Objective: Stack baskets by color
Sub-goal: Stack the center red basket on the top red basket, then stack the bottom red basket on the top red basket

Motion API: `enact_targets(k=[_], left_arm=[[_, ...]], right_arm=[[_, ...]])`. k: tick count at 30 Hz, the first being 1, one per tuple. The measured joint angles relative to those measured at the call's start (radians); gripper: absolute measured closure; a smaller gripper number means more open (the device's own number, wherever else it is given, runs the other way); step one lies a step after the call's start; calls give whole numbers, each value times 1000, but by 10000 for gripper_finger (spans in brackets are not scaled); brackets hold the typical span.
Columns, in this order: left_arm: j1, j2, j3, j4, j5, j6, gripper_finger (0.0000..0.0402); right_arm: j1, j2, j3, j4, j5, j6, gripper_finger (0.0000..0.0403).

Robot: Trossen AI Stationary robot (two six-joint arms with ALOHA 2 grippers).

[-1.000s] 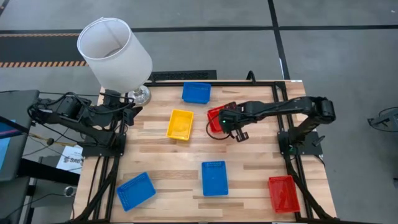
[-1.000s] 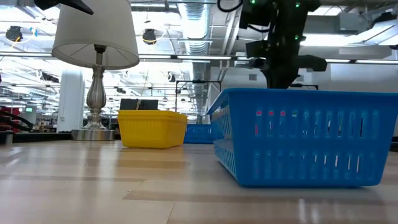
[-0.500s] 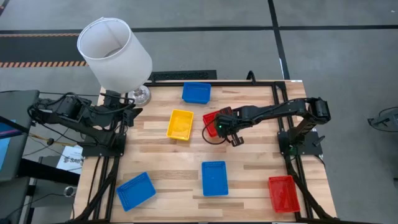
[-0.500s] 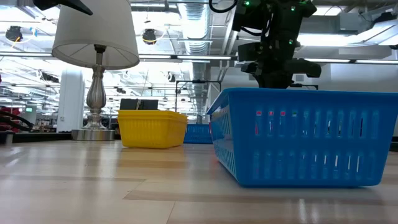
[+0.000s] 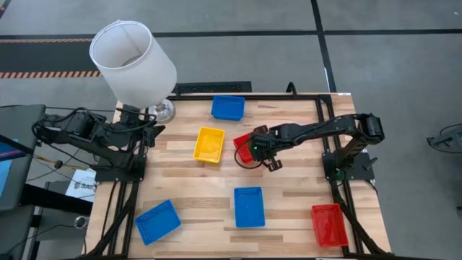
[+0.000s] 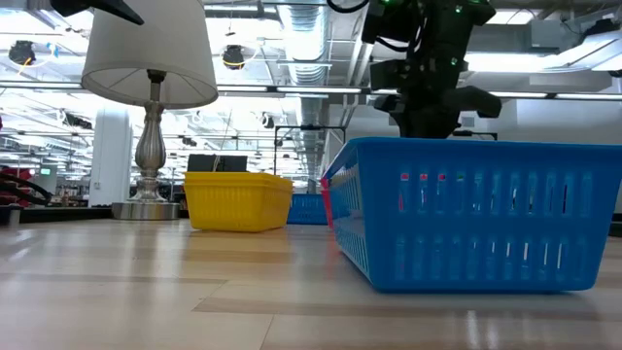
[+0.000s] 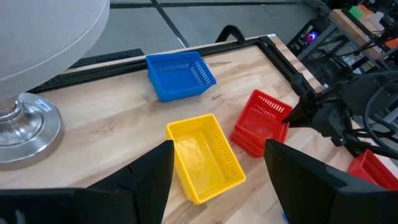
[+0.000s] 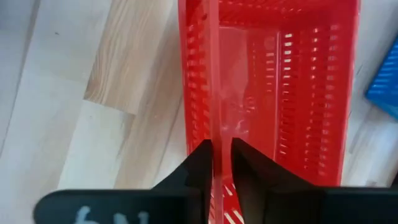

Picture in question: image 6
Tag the black aluminium table frame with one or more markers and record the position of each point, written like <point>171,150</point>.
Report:
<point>73,214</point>

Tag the black ceiling fixture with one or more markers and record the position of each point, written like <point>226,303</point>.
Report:
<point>22,52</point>
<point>233,57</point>

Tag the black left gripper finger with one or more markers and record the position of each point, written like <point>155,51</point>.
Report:
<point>116,10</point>

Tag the red plastic basket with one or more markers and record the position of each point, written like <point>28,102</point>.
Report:
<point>326,204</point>

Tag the white pillar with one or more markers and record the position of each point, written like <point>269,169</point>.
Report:
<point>111,155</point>

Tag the black monitor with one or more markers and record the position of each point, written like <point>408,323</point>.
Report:
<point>216,164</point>

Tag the long ceiling light strip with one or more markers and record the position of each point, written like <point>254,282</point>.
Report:
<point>559,95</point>
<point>291,89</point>

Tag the blue plastic basket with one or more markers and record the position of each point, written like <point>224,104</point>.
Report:
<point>306,209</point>
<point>461,160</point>

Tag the silver ventilation duct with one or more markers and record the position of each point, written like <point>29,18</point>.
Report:
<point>308,48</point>

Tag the yellow plastic basket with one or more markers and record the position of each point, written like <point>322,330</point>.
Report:
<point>238,209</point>
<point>233,178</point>
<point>228,174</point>

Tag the red object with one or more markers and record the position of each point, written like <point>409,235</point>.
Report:
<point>14,173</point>

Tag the grey metal cylinder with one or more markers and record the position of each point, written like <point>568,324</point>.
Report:
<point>10,216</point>

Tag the white shade silver table lamp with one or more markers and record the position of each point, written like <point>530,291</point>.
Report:
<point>146,48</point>

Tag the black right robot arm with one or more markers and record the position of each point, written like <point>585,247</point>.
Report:
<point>437,29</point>

